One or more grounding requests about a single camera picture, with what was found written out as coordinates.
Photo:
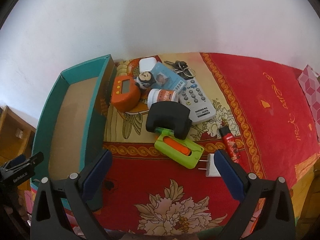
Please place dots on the pink patterned gift bag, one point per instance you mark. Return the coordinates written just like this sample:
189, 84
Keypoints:
309, 82

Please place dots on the red floral bed blanket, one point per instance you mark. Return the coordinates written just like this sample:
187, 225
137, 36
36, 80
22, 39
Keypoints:
261, 114

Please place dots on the white orange pill bottle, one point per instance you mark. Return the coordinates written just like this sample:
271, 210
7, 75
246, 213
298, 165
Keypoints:
158, 95

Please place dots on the orange digital timer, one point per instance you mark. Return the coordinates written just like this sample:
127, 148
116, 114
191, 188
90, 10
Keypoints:
125, 94

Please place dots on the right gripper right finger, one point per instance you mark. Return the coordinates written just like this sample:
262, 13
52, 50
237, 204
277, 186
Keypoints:
276, 220

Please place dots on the black curved device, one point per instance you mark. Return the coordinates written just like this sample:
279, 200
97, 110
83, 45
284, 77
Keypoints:
170, 115

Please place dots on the teal cardboard box tray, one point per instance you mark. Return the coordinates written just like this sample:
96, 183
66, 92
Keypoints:
70, 131

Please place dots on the white air conditioner remote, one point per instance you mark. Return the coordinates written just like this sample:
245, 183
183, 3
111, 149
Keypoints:
193, 97

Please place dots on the red lighter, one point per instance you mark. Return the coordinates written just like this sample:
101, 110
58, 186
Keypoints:
230, 144

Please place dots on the wooden bedside cabinet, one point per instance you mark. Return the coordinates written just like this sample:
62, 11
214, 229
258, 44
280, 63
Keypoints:
16, 136

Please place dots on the white usb wall charger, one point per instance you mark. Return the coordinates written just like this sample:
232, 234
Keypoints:
210, 169

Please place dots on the white earbuds case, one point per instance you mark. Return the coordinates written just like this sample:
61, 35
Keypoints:
146, 64

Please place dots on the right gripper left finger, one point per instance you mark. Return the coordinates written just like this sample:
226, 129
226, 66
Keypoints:
49, 219

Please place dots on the monkey cartoon figurine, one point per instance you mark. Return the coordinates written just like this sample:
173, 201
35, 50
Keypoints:
144, 80

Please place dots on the bunch of keys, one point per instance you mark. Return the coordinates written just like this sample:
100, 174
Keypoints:
182, 69

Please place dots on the green orange utility cutter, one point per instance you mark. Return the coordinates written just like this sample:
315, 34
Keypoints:
185, 152

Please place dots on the blue id card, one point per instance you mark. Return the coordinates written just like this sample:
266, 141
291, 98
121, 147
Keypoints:
166, 78

